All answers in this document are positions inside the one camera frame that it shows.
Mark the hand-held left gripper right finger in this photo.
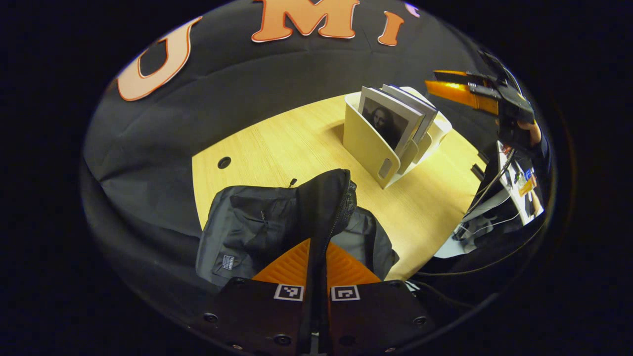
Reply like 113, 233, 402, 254
324, 241, 437, 356

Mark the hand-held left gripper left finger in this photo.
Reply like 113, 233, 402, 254
189, 238, 317, 356

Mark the blue-edged book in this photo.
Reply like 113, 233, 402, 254
381, 83, 440, 144

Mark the portrait cover book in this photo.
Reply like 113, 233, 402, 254
357, 86, 426, 158

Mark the black schoolbag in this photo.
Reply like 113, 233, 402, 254
195, 168, 400, 297

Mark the white bookshelf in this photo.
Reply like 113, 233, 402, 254
342, 87, 453, 190

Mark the black cable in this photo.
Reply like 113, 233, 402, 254
414, 218, 549, 278

